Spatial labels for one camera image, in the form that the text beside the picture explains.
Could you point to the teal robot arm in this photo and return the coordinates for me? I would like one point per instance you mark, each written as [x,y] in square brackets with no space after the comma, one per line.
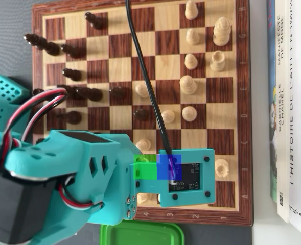
[63,153]

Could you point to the light wooden knight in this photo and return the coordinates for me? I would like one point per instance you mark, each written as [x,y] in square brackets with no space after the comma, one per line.
[145,197]

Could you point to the green plastic container lid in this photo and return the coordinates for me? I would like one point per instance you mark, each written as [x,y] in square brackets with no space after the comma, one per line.
[145,234]

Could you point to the dark wooden pawn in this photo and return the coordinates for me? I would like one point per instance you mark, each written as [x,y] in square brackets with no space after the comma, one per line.
[118,92]
[72,51]
[140,114]
[96,21]
[72,74]

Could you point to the dark wooden knight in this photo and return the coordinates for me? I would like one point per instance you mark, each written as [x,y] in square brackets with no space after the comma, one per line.
[72,117]

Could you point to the dark wooden queen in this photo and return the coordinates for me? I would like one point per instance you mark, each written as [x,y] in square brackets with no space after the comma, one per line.
[92,94]

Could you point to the dark wooden bishop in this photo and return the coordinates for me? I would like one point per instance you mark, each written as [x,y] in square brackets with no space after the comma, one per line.
[72,93]

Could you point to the light wooden rook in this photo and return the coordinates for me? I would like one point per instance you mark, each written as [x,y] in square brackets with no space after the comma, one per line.
[217,61]
[221,168]

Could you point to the wooden folding chessboard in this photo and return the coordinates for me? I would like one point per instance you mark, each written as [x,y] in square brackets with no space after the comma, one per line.
[168,63]

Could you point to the dark wooden king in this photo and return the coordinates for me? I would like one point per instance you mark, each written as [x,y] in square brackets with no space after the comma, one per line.
[44,45]

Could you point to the white Gabrielle Chanel book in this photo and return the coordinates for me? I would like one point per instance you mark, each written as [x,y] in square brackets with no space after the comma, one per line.
[281,153]

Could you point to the light wooden king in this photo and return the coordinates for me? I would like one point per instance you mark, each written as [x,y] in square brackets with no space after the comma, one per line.
[221,32]

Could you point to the blue illustrated book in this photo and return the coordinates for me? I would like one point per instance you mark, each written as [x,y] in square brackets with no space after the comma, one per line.
[271,63]

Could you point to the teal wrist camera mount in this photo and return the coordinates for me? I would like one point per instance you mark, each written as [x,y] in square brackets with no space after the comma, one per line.
[150,186]

